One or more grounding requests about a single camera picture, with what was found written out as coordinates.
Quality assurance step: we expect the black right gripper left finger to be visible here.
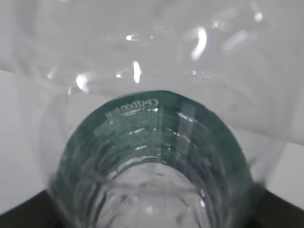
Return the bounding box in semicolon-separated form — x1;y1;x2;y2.
0;191;59;228

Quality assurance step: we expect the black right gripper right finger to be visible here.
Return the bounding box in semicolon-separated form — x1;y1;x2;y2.
247;183;304;228

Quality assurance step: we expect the clear green-label water bottle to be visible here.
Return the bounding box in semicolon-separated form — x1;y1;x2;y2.
11;0;304;228

